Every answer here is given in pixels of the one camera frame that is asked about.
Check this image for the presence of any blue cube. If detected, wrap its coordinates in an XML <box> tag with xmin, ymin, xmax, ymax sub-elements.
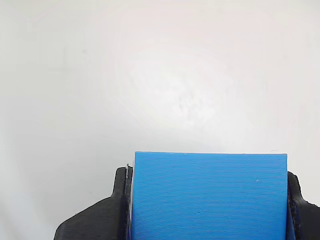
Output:
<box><xmin>129</xmin><ymin>151</ymin><xmax>289</xmax><ymax>240</ymax></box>

